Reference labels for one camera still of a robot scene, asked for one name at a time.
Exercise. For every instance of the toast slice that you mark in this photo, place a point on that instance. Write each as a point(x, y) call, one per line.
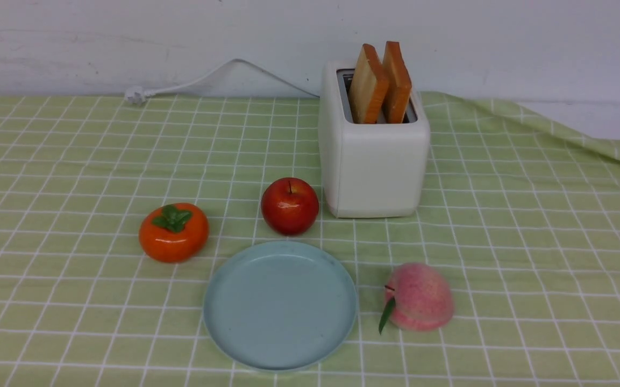
point(397, 98)
point(369, 86)

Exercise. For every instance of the red apple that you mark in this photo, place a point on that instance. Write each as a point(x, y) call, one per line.
point(289, 206)

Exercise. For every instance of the orange persimmon with leaf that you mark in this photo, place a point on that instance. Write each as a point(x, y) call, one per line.
point(174, 233)

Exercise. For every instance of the pink peach with leaf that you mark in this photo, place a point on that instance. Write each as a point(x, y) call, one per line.
point(416, 298)

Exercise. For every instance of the white two-slot toaster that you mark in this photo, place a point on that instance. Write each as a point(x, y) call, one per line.
point(369, 171)

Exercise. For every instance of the light blue round plate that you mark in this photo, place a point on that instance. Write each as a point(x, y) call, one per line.
point(280, 306)

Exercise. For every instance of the green checkered tablecloth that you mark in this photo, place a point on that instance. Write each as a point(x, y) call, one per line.
point(519, 214)

